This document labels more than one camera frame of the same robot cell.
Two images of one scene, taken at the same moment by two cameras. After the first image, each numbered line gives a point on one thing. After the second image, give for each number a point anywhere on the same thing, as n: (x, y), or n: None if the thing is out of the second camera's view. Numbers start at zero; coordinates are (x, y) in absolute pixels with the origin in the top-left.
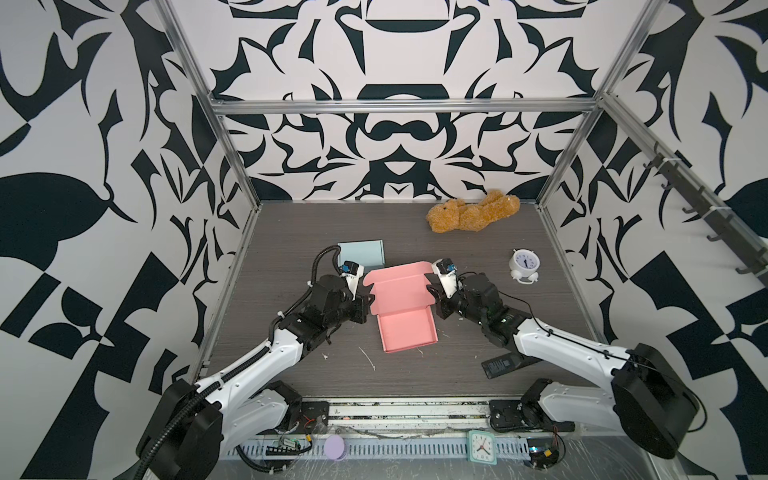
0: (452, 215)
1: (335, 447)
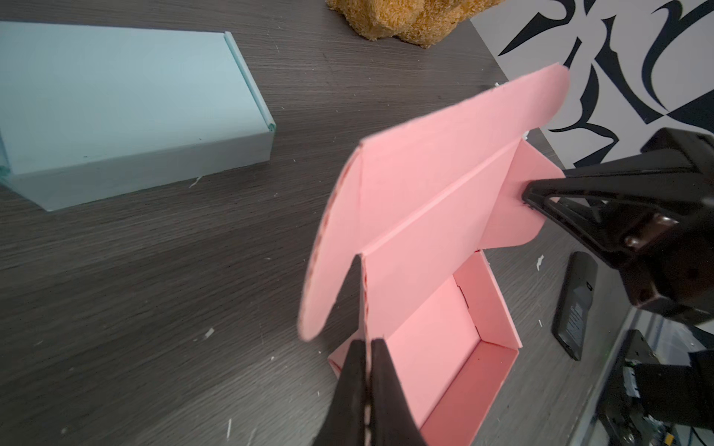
0: (417, 23)
1: None
